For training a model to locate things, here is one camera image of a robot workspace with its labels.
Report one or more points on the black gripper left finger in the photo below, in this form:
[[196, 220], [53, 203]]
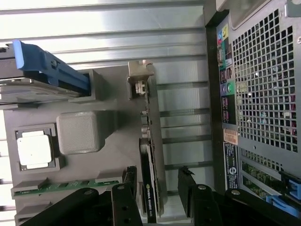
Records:
[[82, 204]]

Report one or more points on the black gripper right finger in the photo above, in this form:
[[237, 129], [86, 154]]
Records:
[[247, 202]]

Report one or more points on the green RAM stick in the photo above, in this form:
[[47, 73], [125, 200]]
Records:
[[70, 185]]

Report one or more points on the blue card retention latch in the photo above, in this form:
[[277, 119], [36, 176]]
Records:
[[295, 187], [282, 206]]

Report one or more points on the silver CPU chip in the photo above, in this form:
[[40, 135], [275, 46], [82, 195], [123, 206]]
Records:
[[35, 150]]

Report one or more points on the grey printed parts rack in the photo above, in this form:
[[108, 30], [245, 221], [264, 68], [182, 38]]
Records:
[[117, 141]]

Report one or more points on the dark grey PC case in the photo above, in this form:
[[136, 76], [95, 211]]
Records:
[[258, 94]]

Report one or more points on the hard disk with blue carrier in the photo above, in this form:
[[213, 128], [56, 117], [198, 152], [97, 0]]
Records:
[[35, 89]]

